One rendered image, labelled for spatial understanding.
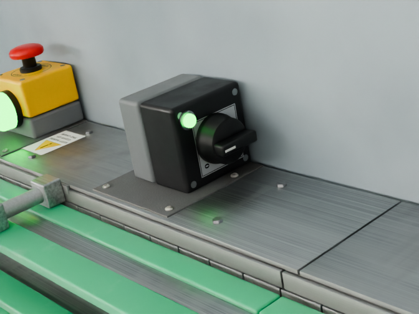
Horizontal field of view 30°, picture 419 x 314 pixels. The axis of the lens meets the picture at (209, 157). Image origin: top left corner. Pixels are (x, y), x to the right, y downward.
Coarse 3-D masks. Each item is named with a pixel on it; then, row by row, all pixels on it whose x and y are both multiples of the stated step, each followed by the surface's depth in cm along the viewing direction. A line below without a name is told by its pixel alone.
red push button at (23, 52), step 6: (18, 48) 90; (24, 48) 89; (30, 48) 89; (36, 48) 89; (42, 48) 90; (12, 54) 89; (18, 54) 89; (24, 54) 89; (30, 54) 89; (36, 54) 89; (24, 60) 90; (30, 60) 90; (24, 66) 91; (30, 66) 90
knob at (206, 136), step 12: (204, 120) 67; (216, 120) 67; (228, 120) 67; (204, 132) 67; (216, 132) 66; (228, 132) 67; (240, 132) 67; (252, 132) 67; (204, 144) 67; (216, 144) 66; (228, 144) 65; (240, 144) 66; (204, 156) 67; (216, 156) 66; (228, 156) 67; (240, 156) 68
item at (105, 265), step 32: (0, 192) 81; (32, 224) 73; (64, 224) 71; (96, 224) 70; (32, 256) 66; (64, 256) 65; (96, 256) 65; (128, 256) 64; (160, 256) 62; (96, 288) 59; (128, 288) 59; (160, 288) 58; (192, 288) 58; (224, 288) 56; (256, 288) 56
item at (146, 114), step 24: (144, 96) 70; (168, 96) 69; (192, 96) 68; (216, 96) 68; (144, 120) 69; (168, 120) 66; (240, 120) 71; (144, 144) 70; (168, 144) 67; (192, 144) 67; (144, 168) 72; (168, 168) 69; (192, 168) 68; (216, 168) 70
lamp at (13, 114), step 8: (0, 96) 89; (8, 96) 89; (0, 104) 88; (8, 104) 88; (16, 104) 89; (0, 112) 88; (8, 112) 88; (16, 112) 89; (0, 120) 88; (8, 120) 88; (16, 120) 89; (0, 128) 89; (8, 128) 89
